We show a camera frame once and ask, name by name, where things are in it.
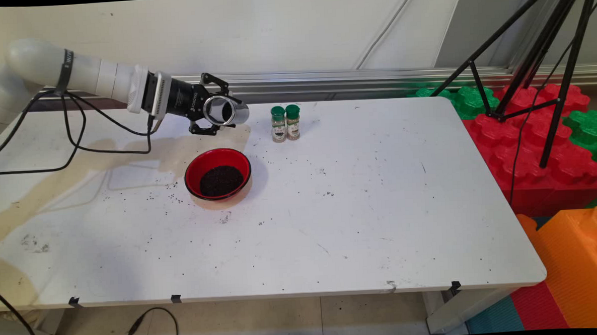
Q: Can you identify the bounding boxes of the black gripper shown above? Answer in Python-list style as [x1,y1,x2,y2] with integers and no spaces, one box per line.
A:
[166,71,245,138]

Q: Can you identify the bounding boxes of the clear plastic jar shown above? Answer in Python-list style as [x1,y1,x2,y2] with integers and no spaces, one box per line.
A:
[202,92,251,128]

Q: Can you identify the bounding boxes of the red bowl black rim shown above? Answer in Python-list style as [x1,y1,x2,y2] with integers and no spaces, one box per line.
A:
[183,147,254,203]

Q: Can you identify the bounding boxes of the green cap spice bottle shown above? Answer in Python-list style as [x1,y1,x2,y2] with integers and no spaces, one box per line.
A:
[270,106,288,143]
[285,104,302,141]

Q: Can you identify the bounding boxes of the white metal table leg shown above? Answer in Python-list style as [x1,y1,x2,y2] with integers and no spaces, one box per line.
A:
[422,285,523,335]

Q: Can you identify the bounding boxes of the red foam block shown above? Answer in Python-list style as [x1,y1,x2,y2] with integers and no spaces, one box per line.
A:
[460,81,597,221]

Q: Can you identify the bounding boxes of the teal floor mat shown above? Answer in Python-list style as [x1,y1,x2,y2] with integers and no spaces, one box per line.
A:
[465,295,526,334]

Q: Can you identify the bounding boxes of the black tripod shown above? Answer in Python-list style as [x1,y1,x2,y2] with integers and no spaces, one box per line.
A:
[425,0,597,175]

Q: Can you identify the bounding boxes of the red floor mat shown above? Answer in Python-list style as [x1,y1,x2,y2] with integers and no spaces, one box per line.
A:
[509,279,571,332]

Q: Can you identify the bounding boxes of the orange foam block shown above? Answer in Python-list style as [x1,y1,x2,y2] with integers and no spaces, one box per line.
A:
[516,206,597,332]

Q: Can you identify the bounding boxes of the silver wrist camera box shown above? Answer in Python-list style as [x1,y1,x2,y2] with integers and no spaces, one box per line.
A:
[145,70,174,122]

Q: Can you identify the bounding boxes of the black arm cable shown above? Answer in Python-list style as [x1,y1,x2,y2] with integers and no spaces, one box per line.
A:
[0,86,158,176]

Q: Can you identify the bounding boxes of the aluminium wall rail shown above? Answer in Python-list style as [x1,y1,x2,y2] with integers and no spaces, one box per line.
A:
[38,54,597,111]

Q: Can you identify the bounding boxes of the black arm strap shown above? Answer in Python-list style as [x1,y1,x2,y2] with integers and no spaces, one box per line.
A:
[54,48,77,96]

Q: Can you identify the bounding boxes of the black cable with connector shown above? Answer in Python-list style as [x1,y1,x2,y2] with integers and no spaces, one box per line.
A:
[119,306,179,335]

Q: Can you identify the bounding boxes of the black floor cable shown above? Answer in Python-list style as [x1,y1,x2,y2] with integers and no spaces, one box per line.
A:
[0,288,44,335]

